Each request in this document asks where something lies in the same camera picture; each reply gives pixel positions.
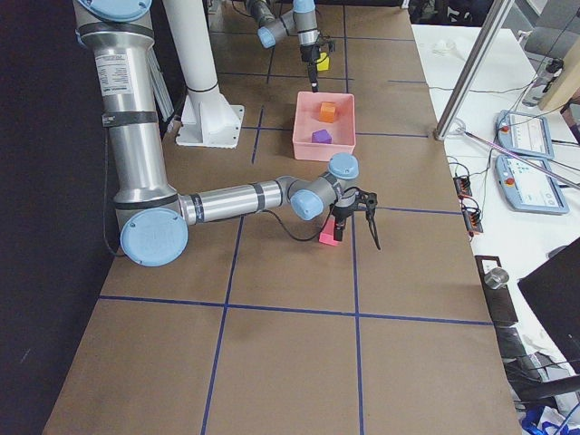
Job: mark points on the purple foam block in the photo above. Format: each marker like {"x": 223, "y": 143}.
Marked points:
{"x": 322, "y": 136}

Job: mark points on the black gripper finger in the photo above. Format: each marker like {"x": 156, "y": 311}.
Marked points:
{"x": 313, "y": 76}
{"x": 338, "y": 229}

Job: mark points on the white camera pole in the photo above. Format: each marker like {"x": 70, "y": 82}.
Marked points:
{"x": 189, "y": 29}

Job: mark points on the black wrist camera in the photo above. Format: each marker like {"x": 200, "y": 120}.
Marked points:
{"x": 368, "y": 203}
{"x": 326, "y": 43}

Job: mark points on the pink plastic bin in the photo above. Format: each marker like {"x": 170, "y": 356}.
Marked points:
{"x": 307, "y": 121}

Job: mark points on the aluminium frame post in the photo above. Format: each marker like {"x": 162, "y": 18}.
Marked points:
{"x": 486, "y": 36}

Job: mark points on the upper teach pendant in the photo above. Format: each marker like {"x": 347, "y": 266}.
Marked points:
{"x": 525, "y": 134}

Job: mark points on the teach pendant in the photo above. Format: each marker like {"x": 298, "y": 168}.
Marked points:
{"x": 527, "y": 189}
{"x": 525, "y": 134}

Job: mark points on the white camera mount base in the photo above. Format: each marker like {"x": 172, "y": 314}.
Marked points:
{"x": 210, "y": 121}

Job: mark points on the yellow foam block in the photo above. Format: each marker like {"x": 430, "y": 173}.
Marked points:
{"x": 323, "y": 62}

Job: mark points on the orange foam block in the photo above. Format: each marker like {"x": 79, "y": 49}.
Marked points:
{"x": 327, "y": 112}

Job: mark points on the red foam block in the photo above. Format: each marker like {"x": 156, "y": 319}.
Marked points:
{"x": 326, "y": 237}

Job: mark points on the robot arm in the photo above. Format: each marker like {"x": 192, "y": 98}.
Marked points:
{"x": 169, "y": 183}
{"x": 300, "y": 20}

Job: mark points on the lower teach pendant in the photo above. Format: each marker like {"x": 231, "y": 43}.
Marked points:
{"x": 527, "y": 189}

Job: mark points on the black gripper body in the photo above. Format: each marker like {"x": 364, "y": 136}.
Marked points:
{"x": 308, "y": 53}
{"x": 341, "y": 212}

